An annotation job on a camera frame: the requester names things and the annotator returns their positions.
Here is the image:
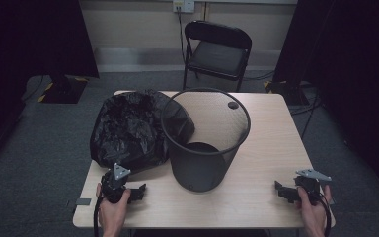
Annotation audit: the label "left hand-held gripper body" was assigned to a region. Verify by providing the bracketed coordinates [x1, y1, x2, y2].
[100, 163, 136, 204]

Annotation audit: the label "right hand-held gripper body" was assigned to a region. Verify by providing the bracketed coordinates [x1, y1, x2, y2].
[294, 169, 333, 205]

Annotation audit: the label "black plastic trash bag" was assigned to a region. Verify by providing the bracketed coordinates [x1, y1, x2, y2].
[89, 89, 195, 175]

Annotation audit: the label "black mesh wastebasket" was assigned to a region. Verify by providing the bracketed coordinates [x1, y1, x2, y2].
[160, 87, 252, 194]

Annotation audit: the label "person's left hand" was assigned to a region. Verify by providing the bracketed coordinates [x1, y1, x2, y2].
[96, 183, 132, 232]

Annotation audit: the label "person's right hand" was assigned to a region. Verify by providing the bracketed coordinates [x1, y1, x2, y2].
[295, 184, 333, 237]

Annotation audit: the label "black stand base striped tape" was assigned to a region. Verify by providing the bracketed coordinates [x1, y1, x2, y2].
[264, 79, 311, 107]
[37, 73, 90, 105]

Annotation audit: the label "dark curtain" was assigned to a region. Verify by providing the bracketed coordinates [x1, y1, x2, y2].
[0, 0, 101, 172]
[271, 0, 379, 200]

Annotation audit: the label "black folding chair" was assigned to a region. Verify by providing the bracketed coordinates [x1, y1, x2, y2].
[181, 20, 253, 93]

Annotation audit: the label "right hand-held gripper black cable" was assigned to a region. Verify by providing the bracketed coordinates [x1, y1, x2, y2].
[315, 192, 333, 237]

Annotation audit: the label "hand-held gripper black cable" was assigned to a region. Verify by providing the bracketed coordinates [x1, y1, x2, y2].
[315, 192, 333, 237]
[93, 196, 105, 237]

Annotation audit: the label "left hand-held gripper black cable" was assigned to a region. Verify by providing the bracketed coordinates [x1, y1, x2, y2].
[93, 196, 105, 237]

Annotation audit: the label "black floor cables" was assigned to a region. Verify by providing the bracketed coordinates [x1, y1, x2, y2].
[289, 86, 324, 141]

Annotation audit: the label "black floor cable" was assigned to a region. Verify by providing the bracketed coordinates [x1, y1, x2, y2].
[243, 69, 276, 82]

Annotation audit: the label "black wall outlet cable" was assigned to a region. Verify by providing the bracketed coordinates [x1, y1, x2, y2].
[176, 7, 188, 65]

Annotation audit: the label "white wall outlet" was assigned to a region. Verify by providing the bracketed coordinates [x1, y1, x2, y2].
[172, 0, 195, 14]

